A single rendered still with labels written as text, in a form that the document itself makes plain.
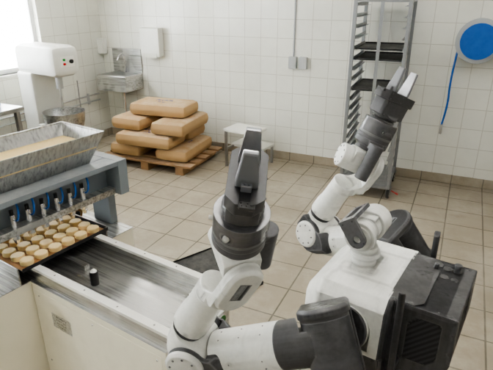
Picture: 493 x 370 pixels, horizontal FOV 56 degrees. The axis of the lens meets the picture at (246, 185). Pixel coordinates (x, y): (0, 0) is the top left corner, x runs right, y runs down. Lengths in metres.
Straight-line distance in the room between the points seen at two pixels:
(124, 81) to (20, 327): 4.44
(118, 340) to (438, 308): 1.07
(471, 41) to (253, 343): 4.25
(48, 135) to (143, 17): 4.20
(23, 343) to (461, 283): 1.61
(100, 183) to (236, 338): 1.37
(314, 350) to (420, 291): 0.25
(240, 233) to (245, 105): 5.00
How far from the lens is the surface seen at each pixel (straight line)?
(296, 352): 0.86
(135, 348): 1.61
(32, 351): 2.12
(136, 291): 1.78
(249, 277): 0.75
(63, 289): 1.81
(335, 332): 0.83
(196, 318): 0.88
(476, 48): 4.87
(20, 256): 1.97
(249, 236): 0.68
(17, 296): 1.96
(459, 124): 5.14
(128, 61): 6.44
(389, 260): 1.05
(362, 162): 1.21
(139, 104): 5.44
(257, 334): 0.89
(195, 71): 5.90
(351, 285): 0.95
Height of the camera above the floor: 1.84
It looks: 22 degrees down
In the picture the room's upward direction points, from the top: straight up
